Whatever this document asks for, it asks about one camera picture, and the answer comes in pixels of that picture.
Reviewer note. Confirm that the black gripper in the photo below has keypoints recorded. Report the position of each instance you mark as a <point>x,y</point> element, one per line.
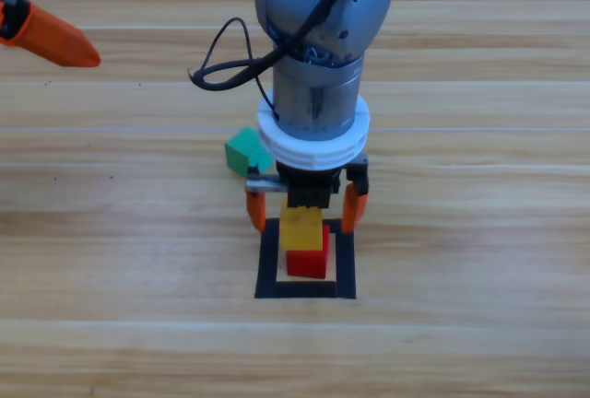
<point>309,190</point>
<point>11,6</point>

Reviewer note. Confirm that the yellow wooden cube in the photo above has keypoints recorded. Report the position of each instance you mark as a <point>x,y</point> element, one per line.
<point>302,232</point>

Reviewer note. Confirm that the red wooden cube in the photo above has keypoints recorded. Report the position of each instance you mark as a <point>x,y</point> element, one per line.
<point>306,266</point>

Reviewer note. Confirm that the green wooden cube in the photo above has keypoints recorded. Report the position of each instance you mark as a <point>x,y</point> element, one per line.
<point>237,154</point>

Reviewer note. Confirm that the black tape square outline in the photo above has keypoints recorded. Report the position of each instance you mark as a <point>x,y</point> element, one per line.
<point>304,290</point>

